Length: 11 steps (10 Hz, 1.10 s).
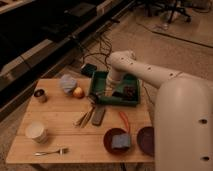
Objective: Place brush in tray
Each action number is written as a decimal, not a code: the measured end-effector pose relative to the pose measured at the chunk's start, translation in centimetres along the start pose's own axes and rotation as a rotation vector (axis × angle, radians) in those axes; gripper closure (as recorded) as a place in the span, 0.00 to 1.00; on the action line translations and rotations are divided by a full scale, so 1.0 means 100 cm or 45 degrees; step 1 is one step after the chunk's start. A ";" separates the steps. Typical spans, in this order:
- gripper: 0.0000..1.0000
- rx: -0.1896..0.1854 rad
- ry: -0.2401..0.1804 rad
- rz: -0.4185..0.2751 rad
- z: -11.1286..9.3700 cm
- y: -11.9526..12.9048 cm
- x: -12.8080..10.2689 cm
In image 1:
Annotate dark red bowl left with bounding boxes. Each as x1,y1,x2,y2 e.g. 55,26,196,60
103,128,132,155

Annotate yellow red apple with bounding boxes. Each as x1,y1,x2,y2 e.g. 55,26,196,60
73,87,85,98

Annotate black floor cables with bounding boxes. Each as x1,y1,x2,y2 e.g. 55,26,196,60
71,31,116,73

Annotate dark red bowl right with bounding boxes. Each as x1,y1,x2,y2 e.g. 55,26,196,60
137,127,154,156

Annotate office chair base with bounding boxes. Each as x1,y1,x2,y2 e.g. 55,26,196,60
157,0,191,23

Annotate wooden table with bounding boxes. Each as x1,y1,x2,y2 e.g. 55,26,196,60
6,79,153,164

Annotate black box on floor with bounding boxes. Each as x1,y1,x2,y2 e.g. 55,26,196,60
81,63,97,78

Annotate blue crumpled cloth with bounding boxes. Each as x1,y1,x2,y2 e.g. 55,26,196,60
59,74,77,94

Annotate orange handled tool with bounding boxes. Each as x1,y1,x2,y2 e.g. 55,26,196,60
119,112,130,133

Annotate silver fork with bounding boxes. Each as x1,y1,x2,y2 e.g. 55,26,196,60
34,148,69,156

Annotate dark red bowl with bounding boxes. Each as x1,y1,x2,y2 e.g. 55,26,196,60
103,128,132,155
137,127,154,156

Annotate white paper cup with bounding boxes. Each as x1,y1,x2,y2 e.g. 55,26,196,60
25,122,48,143

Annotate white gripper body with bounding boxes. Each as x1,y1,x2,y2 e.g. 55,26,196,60
96,78,119,99

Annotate dark rectangular brush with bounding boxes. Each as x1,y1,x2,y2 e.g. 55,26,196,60
92,106,105,126

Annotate metal tongs utensil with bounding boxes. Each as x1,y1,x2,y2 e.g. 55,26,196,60
74,106,95,128

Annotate dark item in tray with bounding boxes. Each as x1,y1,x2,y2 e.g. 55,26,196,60
123,86,136,98

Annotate blue sponge block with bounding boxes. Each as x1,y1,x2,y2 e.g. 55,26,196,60
111,133,131,149

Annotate small metal cup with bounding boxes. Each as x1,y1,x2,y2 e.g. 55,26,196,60
34,89,47,103

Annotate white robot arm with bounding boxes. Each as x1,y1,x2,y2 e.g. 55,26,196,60
107,50,213,171

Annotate green plastic tray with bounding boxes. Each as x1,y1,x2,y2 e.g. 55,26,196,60
89,71,140,106

